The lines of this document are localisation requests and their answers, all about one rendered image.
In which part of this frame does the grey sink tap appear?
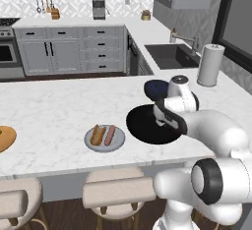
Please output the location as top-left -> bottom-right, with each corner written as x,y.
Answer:
168,28 -> 201,57

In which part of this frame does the black framed window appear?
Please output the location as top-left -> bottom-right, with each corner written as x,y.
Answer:
212,0 -> 252,74

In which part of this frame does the white paper towel roll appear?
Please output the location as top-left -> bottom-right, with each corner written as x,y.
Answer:
196,43 -> 226,87

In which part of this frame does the grey base cupboard run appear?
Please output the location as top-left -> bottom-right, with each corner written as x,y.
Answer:
13,25 -> 128,77

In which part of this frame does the black round plate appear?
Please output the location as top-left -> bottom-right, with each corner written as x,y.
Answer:
126,102 -> 185,145

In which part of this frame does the grey round plate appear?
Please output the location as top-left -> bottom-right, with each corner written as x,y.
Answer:
84,124 -> 126,153

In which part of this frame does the pink sausage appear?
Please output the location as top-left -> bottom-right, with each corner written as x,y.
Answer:
104,124 -> 117,146

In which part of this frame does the dark kitchen sink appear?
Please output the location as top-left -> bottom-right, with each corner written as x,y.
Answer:
144,43 -> 202,71

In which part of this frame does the dark dishwasher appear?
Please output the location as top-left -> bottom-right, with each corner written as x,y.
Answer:
126,33 -> 141,77

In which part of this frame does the brown hot dog bun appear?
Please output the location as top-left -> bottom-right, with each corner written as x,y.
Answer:
90,124 -> 107,146

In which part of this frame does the small plant pot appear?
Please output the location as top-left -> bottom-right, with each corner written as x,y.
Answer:
141,9 -> 153,22

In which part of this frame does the wooden knife block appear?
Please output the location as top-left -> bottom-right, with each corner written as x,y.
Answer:
50,7 -> 61,21

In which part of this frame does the grey coffee machine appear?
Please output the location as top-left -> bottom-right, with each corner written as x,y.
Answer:
91,0 -> 110,21

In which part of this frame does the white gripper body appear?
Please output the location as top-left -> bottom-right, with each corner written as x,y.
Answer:
153,103 -> 175,129

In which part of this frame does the beige round stool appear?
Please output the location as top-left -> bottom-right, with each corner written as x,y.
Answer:
0,177 -> 44,230
81,166 -> 158,230

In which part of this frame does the steel stove with oven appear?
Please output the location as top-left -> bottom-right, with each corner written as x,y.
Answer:
0,17 -> 27,80

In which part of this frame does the orange wooden bowl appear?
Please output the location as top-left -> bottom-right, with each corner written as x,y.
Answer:
0,125 -> 18,154

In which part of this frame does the rail with hanging tools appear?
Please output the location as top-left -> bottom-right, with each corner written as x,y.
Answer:
32,0 -> 54,15

